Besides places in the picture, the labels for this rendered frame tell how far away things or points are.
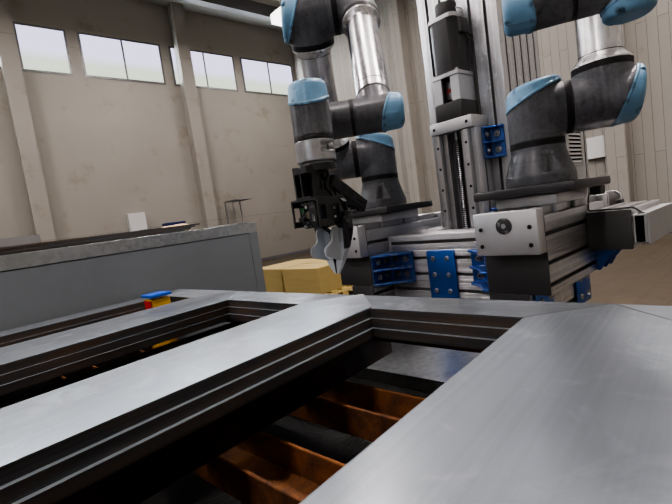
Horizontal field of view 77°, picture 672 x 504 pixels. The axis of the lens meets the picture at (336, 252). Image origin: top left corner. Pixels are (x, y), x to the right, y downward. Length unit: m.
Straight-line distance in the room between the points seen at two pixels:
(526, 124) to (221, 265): 1.11
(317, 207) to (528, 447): 0.53
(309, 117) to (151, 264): 0.87
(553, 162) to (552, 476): 0.82
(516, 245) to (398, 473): 0.67
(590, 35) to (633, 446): 0.90
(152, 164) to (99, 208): 1.59
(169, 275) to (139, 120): 9.84
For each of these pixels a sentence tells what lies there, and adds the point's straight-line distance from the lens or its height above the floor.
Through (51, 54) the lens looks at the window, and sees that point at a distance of 11.26.
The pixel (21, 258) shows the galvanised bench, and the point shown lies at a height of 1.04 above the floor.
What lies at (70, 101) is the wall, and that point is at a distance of 11.02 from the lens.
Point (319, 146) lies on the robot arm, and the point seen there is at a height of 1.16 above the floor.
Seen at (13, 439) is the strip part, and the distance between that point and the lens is 0.55.
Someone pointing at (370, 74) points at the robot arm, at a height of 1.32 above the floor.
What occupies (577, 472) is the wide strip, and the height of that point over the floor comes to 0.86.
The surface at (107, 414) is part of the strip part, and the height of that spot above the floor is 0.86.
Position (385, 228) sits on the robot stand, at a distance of 1.27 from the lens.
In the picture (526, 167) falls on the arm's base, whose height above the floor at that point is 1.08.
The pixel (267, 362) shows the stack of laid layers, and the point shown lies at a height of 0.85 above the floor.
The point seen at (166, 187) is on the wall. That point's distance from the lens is 11.10.
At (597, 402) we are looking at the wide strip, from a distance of 0.41.
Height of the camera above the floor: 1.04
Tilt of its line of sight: 5 degrees down
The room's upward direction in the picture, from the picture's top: 8 degrees counter-clockwise
